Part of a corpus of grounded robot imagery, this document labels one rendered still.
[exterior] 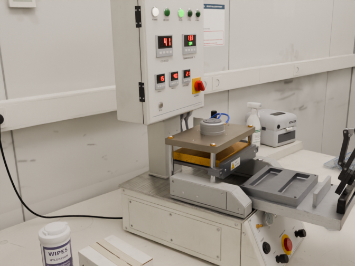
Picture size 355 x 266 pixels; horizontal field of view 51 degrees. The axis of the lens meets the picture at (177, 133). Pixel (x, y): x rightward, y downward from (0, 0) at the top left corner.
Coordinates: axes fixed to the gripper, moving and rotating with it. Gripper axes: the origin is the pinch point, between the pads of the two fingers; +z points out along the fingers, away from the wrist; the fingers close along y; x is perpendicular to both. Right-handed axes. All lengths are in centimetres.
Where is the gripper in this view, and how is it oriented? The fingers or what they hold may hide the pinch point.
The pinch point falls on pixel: (344, 181)
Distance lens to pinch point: 109.9
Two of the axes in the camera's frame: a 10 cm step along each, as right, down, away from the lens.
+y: 7.8, 4.7, -4.2
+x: 5.7, -2.3, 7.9
